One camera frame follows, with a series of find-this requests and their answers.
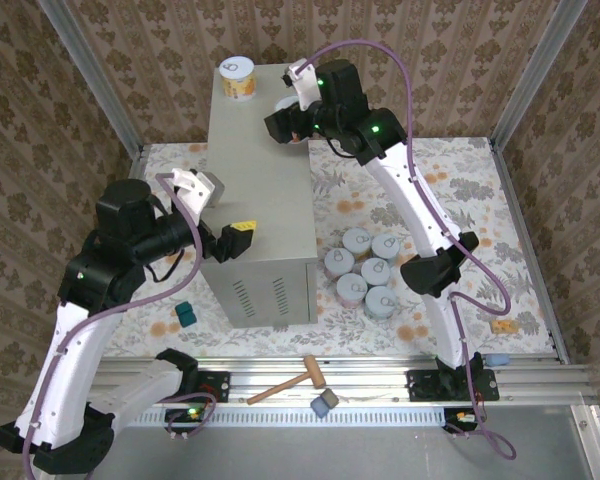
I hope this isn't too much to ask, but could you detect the can with yellow orange label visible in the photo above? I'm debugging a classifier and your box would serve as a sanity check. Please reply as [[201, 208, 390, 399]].
[[217, 55, 259, 104]]

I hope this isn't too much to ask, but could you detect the can with pink floral label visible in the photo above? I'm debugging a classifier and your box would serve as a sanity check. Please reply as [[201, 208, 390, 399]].
[[335, 272, 370, 309]]

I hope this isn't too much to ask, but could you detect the can with teal label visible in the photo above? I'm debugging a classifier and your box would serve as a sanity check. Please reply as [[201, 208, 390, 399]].
[[360, 257, 392, 289]]

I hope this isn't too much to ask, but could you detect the can with pale blue label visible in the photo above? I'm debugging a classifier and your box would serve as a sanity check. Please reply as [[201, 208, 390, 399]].
[[363, 284, 399, 324]]

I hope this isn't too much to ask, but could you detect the grey metal cabinet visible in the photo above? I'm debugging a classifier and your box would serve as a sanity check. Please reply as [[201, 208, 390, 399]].
[[195, 62, 320, 330]]

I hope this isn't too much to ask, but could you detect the teal foam block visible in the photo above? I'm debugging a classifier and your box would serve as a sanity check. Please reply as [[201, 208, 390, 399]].
[[174, 301, 199, 329]]

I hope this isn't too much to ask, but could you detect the floral tablecloth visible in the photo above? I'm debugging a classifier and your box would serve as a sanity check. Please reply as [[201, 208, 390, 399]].
[[102, 137, 556, 359]]

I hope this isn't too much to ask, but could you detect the wooden mallet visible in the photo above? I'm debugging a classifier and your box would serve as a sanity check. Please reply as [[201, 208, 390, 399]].
[[246, 355, 327, 406]]

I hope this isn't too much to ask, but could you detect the small controller board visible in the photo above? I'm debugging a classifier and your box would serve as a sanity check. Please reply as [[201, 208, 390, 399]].
[[442, 407, 484, 432], [164, 407, 212, 426]]

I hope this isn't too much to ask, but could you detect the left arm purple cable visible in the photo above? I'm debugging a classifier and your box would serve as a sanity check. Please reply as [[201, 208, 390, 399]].
[[22, 172, 216, 474]]

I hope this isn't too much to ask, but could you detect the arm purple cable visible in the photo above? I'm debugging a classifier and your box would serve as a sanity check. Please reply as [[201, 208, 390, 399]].
[[22, 172, 216, 474], [299, 39, 519, 461]]

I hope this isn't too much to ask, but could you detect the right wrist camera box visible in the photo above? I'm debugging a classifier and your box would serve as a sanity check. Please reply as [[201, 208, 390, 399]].
[[279, 57, 326, 114]]

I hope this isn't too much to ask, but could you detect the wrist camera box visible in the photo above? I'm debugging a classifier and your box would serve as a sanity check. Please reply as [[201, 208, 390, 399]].
[[171, 168, 226, 226], [279, 57, 326, 114]]

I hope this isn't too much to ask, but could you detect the aluminium side rail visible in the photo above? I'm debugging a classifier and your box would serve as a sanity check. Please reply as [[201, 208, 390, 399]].
[[74, 144, 146, 369], [487, 137, 571, 364]]

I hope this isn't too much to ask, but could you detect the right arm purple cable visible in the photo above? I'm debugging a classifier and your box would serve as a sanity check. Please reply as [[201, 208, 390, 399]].
[[299, 39, 519, 461]]

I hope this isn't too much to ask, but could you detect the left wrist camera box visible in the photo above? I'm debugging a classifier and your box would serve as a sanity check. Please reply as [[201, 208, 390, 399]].
[[171, 168, 226, 226]]

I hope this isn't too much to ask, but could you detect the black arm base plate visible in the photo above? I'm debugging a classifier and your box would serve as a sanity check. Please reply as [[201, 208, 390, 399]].
[[194, 370, 231, 404], [407, 369, 501, 403]]

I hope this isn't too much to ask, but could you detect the aluminium corner post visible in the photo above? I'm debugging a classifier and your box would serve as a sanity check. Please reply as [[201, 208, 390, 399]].
[[489, 0, 589, 149], [35, 0, 147, 157]]

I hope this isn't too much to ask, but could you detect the white slotted cable duct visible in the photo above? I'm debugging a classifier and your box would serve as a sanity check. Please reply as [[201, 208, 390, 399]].
[[114, 407, 481, 429]]

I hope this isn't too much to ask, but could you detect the aluminium front rail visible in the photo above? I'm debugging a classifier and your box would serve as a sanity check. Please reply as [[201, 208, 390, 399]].
[[49, 357, 600, 407]]

